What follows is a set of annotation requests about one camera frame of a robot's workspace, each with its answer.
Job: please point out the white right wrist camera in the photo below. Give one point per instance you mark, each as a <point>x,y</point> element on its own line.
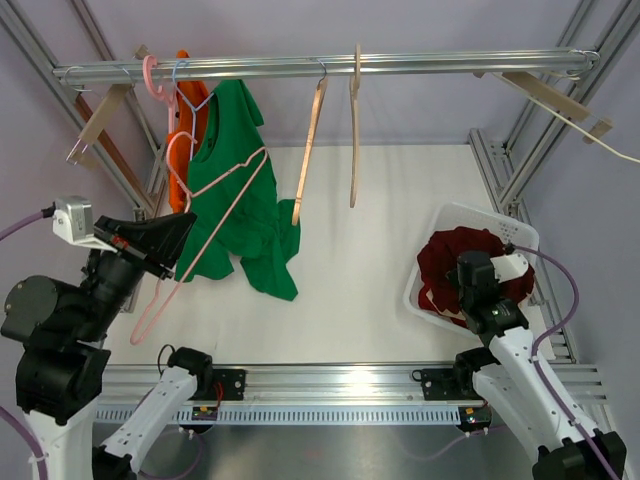
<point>511,265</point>

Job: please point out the metal clothes rail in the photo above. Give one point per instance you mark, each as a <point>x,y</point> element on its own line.
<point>565,61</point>

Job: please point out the aluminium frame posts left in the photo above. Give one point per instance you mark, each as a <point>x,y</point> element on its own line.
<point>145,197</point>

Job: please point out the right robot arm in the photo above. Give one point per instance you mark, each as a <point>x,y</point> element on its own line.
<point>515,379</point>

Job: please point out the aluminium frame posts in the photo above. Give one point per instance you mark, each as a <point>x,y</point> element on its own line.
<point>508,167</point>
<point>145,197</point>

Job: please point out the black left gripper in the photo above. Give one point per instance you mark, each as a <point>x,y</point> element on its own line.
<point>148,242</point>

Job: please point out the dark maroon t shirt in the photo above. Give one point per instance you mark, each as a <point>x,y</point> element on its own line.
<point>439,256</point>

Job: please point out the bright red t shirt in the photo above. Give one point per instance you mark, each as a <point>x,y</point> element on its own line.
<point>442,301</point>

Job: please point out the wooden hanger with metal hook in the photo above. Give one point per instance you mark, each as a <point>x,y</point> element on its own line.
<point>316,108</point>

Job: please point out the white plastic laundry basket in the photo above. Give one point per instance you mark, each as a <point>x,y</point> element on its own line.
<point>447,217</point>

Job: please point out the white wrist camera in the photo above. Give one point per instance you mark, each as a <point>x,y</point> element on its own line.
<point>72,221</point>
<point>511,265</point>

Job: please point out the aluminium frame posts right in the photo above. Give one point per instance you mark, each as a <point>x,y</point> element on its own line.
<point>508,167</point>

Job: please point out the wooden clip hanger right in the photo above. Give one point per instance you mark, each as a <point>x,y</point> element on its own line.
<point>562,107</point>

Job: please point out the pink plastic hanger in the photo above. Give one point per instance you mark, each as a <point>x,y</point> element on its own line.
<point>160,93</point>

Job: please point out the pink wire hanger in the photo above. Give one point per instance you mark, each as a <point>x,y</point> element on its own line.
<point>215,189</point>

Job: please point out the wooden clip hanger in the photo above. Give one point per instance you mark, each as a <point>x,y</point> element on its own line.
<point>562,107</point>
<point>99,118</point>

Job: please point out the blue wire hanger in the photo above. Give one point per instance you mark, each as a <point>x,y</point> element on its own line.
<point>192,117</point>

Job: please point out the white slotted cable duct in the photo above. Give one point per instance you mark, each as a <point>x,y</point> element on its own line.
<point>350,415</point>

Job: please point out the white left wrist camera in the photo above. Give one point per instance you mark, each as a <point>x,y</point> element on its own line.
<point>72,221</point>

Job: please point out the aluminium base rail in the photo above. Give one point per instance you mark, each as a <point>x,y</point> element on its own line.
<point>335,384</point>

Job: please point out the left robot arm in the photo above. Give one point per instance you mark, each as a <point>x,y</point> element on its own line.
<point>59,377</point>

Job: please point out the orange t shirt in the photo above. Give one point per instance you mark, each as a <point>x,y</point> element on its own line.
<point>176,195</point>

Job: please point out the green t shirt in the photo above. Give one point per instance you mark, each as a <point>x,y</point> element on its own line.
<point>257,227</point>

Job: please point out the wooden clip hanger left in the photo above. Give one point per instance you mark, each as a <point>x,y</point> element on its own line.
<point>99,118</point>

